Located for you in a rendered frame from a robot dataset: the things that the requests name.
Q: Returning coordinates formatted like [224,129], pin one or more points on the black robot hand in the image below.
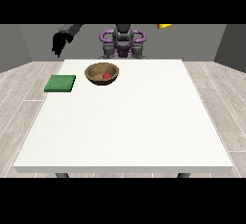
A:
[59,43]

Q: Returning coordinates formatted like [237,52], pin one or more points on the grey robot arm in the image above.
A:
[71,28]

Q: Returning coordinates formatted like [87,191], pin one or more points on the green square pad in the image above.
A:
[60,83]

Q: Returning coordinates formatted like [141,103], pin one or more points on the brown wooden bowl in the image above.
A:
[96,71]

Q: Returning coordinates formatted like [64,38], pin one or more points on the small red ball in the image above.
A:
[106,76]

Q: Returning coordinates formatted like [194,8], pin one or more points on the yellow cup with melon print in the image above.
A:
[163,26]

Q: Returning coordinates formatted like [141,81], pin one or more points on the grey robot trunk purple rings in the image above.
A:
[122,43]

